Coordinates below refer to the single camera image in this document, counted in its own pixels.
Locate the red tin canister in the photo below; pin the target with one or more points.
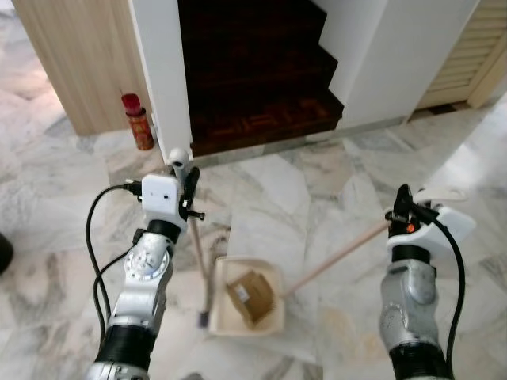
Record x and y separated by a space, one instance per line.
139 127

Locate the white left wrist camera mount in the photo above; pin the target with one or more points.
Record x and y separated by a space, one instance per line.
162 196

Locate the louvred wooden door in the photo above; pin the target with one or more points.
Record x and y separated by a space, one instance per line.
467 55

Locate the brown cardboard scrap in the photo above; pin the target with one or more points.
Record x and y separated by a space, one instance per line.
249 297

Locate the light wooden door panel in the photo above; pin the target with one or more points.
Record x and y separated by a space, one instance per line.
79 63

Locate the dark wooden staircase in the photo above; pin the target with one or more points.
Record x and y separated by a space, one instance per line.
253 79

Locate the black rounded object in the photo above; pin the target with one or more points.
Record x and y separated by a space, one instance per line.
5 253

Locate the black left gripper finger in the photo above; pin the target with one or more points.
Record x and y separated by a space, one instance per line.
195 182
186 182

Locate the wooden broom with white knob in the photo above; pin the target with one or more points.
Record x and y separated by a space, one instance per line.
179 156

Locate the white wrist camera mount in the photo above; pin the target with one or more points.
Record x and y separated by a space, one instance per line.
447 229
162 196

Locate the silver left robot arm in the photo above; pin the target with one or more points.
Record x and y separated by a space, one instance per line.
146 277

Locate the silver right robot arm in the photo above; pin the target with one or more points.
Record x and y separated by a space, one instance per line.
408 301

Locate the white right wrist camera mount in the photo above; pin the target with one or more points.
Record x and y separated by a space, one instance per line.
447 229

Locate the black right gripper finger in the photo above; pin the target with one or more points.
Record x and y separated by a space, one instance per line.
405 198

